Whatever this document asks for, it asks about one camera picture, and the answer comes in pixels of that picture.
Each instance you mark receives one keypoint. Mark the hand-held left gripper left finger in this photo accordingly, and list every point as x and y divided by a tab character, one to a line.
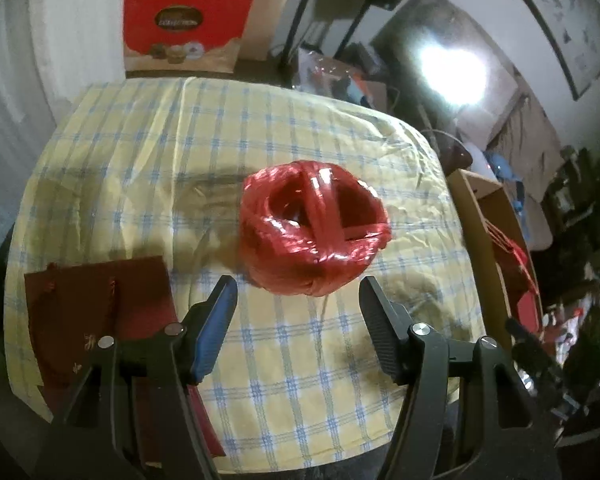
215	330

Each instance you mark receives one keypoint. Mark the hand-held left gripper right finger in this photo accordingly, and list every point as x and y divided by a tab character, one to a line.
380	330

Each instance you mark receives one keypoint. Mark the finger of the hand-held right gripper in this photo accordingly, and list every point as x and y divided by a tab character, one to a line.
530	347

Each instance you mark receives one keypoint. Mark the red paper gift bag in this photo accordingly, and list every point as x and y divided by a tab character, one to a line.
95	305

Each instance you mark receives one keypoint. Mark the large cardboard box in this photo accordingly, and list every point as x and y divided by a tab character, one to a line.
475	220

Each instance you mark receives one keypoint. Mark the yellow checked tablecloth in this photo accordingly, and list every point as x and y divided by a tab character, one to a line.
180	160

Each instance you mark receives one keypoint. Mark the cluttered side table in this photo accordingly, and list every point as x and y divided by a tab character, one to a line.
340	80

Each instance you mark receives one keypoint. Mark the bright lamp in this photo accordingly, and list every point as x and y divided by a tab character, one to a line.
452	75

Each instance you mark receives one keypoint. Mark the brown cardboard carton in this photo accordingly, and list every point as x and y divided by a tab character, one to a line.
270	15

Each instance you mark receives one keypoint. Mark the red cookie box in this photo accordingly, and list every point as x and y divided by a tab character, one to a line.
180	10

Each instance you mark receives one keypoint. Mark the white curtain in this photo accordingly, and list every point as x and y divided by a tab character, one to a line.
20	35

